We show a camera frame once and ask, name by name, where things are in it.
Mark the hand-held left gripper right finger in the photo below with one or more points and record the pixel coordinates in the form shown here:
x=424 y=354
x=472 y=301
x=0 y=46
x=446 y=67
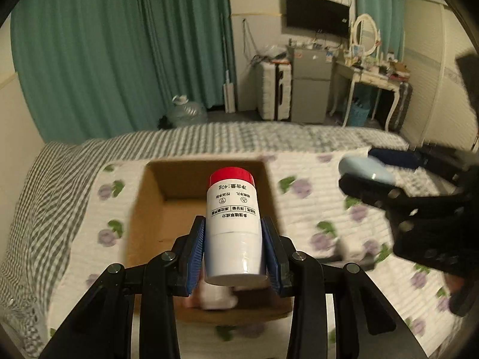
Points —
x=270 y=258

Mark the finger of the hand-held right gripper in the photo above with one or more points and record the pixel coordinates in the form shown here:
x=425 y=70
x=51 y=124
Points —
x=374 y=190
x=396 y=157

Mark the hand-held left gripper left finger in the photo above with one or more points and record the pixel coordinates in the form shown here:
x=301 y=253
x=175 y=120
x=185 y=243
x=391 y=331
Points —
x=196 y=254

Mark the light blue oval object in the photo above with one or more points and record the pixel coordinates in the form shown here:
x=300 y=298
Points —
x=368 y=168

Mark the white bottle with red cap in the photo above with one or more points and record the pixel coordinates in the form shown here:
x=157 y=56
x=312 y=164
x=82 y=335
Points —
x=234 y=228

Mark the brown cardboard box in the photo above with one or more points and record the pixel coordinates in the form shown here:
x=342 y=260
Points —
x=153 y=224

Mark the white object in box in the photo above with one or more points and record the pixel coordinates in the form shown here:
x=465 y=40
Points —
x=219 y=297

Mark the floral quilted blanket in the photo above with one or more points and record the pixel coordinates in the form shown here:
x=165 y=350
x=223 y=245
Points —
x=325 y=209

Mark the dark suitcase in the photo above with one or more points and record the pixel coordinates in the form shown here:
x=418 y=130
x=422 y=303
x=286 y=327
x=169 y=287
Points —
x=400 y=104

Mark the blue plastic basket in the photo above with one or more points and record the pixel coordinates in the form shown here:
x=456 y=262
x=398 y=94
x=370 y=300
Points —
x=359 y=114

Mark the white vanity table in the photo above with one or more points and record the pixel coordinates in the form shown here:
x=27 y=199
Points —
x=368 y=76

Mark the white wardrobe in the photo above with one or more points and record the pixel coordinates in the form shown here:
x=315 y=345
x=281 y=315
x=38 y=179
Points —
x=438 y=63

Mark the grey mini fridge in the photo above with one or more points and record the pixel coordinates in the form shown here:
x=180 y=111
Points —
x=308 y=82

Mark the white oval vanity mirror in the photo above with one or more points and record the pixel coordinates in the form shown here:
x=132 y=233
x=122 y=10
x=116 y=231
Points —
x=365 y=33

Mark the clear water jug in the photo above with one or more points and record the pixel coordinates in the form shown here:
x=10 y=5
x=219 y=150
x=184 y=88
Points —
x=187 y=114

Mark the white ribbed suitcase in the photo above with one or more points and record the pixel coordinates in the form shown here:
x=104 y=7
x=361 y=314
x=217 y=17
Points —
x=273 y=89

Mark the narrow green curtain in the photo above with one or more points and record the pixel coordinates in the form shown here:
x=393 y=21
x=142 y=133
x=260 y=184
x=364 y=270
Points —
x=380 y=11

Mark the clear plastic bag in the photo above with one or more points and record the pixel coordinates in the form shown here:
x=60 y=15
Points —
x=274 y=53

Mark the wide green curtain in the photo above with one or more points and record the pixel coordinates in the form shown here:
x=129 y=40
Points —
x=112 y=48

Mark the black wall television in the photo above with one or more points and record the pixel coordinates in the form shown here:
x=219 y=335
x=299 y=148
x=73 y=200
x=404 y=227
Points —
x=318 y=15

